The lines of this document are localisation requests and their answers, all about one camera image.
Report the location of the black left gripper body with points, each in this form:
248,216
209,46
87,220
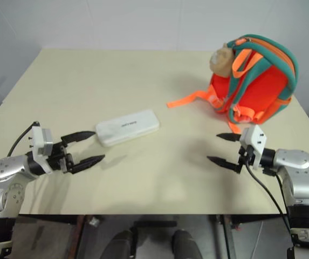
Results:
58,159

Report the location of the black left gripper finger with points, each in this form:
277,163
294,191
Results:
80,135
88,162

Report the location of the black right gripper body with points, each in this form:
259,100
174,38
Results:
245,157

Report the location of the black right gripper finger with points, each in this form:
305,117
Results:
231,137
225,163

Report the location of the white pencil case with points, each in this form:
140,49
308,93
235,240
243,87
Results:
127,126

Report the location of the orange and green backpack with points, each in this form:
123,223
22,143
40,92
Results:
254,81

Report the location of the beige plush toy pendant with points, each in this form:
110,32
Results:
221,60

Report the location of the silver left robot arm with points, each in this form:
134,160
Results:
7,170

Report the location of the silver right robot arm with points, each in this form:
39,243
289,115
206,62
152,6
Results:
302,178

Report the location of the small white object under table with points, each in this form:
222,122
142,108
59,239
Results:
94,221

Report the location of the metal table leg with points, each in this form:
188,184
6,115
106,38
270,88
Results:
225,237

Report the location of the dark rounded shape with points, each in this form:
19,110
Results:
123,244
186,244

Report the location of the black flat bar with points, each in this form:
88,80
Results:
155,224

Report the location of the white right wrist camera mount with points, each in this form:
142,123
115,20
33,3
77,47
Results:
255,137

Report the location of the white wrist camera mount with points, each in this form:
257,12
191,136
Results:
255,137
39,143

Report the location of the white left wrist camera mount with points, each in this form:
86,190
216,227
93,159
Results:
39,143

